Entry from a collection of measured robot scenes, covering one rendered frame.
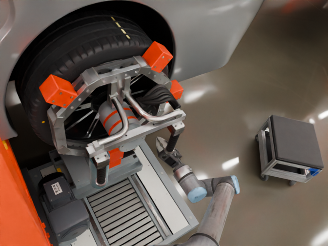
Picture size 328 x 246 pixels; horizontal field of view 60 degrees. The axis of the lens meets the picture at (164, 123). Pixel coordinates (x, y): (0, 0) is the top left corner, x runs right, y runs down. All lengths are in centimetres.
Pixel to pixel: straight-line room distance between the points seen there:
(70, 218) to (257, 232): 127
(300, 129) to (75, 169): 163
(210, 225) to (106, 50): 74
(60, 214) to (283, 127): 163
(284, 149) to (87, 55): 155
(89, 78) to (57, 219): 77
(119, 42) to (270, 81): 229
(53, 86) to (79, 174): 90
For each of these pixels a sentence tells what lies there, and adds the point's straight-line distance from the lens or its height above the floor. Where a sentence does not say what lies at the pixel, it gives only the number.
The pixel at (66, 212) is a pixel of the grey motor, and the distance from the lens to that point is 155.
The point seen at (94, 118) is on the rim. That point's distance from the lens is 140.
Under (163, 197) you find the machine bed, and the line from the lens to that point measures 197.
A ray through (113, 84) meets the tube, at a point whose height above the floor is 108.
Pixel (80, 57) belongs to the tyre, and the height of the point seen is 115.
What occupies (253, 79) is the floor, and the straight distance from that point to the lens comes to 311.
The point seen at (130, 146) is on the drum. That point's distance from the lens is 123.
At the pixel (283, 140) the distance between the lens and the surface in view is 223.
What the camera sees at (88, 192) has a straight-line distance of 187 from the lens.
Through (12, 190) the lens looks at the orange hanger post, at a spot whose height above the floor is 130.
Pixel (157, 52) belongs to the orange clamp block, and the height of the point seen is 115.
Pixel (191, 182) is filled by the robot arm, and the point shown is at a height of 67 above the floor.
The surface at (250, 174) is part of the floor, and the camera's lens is 237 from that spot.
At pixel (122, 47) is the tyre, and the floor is 116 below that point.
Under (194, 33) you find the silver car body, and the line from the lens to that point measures 142.
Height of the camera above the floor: 186
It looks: 52 degrees down
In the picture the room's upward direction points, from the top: 18 degrees clockwise
